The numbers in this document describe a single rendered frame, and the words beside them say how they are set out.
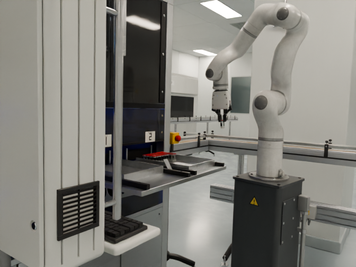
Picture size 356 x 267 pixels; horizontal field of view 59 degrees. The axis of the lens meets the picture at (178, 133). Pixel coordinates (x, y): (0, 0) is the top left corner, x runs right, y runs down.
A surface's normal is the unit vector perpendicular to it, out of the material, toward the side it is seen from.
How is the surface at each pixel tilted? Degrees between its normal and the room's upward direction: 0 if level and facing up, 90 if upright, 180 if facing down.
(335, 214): 90
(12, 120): 90
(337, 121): 90
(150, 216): 90
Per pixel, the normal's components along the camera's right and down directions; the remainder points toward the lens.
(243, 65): -0.57, 0.05
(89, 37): 0.81, 0.07
